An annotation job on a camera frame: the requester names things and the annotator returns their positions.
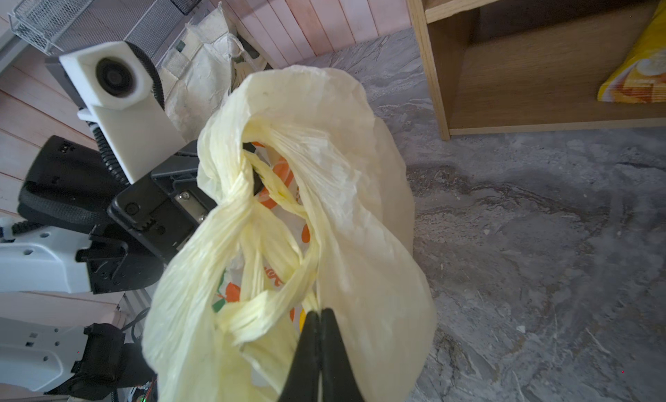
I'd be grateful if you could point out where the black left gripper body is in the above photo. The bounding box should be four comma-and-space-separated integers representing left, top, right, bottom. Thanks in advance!
108, 142, 217, 263

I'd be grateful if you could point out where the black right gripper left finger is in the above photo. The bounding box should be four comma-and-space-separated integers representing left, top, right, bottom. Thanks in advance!
278, 311, 321, 402

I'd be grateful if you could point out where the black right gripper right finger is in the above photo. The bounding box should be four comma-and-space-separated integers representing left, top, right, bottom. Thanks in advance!
319, 308, 364, 402

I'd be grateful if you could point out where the cream canvas tote bag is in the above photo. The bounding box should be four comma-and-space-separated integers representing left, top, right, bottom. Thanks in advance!
159, 7, 270, 142

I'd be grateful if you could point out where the orange-print plastic grocery bag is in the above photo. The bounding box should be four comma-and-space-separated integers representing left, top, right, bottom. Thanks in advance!
142, 66, 436, 401

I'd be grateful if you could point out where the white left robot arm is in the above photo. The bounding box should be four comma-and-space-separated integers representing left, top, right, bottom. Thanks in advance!
1, 41, 215, 401

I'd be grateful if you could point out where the wooden three-tier shelf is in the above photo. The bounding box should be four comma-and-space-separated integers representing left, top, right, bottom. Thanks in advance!
407, 0, 665, 139

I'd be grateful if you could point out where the yellow chips bag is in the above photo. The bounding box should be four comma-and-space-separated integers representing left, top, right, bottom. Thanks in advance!
597, 0, 665, 104

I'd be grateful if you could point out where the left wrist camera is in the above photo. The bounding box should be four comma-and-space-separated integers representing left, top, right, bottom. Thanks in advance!
57, 41, 186, 183

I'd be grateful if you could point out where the white wire mesh rack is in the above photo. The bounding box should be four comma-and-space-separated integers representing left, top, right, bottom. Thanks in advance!
9, 0, 185, 58

